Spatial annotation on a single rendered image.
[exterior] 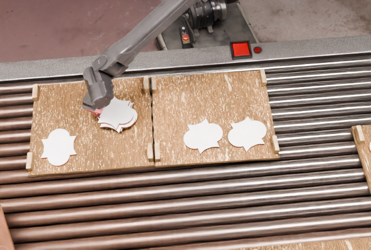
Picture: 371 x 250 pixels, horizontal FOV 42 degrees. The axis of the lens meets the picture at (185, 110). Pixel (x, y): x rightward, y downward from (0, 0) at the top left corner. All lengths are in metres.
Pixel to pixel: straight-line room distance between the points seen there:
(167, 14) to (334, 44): 0.79
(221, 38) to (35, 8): 1.30
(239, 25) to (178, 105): 1.23
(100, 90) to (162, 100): 0.32
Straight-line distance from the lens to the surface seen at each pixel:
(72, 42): 3.12
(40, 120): 1.73
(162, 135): 1.63
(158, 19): 1.39
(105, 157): 1.61
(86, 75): 1.49
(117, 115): 1.64
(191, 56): 1.83
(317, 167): 1.66
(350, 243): 1.57
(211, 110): 1.68
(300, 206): 1.59
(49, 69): 1.87
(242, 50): 1.84
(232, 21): 2.84
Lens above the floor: 2.38
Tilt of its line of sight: 60 degrees down
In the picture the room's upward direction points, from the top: straight up
